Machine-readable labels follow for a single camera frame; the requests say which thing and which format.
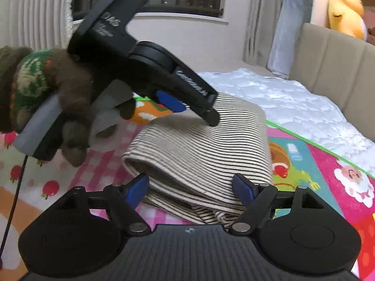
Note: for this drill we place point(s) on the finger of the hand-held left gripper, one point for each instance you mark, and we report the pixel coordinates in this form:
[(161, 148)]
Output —
[(193, 90), (170, 101)]

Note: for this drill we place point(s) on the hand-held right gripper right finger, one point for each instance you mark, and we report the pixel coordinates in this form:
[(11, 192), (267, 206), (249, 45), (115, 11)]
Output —
[(243, 186)]

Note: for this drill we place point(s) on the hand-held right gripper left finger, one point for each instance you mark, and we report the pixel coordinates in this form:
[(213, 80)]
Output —
[(137, 187)]

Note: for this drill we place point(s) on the beige striped garment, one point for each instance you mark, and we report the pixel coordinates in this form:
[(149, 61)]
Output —
[(205, 152)]

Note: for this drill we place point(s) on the person's left hand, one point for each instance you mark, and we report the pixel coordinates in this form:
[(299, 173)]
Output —
[(74, 87)]

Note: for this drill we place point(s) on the colourful printed play mat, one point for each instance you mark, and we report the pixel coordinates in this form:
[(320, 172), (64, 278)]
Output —
[(307, 164)]

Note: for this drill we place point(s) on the white window sill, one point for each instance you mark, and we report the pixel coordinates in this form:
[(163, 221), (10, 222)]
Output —
[(190, 18)]

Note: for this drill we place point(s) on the white pleated curtain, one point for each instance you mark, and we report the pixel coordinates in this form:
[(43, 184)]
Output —
[(35, 11)]

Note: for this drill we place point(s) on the white quilted mattress cover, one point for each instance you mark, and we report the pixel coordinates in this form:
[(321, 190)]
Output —
[(293, 102)]

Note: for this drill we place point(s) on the sheer grey curtain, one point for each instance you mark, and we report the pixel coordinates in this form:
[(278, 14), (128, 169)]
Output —
[(257, 11)]

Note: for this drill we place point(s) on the grey-blue bolster pillow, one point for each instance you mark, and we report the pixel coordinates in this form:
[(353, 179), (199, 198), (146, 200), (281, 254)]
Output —
[(285, 35)]

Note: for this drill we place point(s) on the beige upholstered bed headboard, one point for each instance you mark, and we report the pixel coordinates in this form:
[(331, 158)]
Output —
[(337, 64)]

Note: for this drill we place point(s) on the yellow plush toy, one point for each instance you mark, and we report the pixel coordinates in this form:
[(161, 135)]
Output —
[(345, 14)]

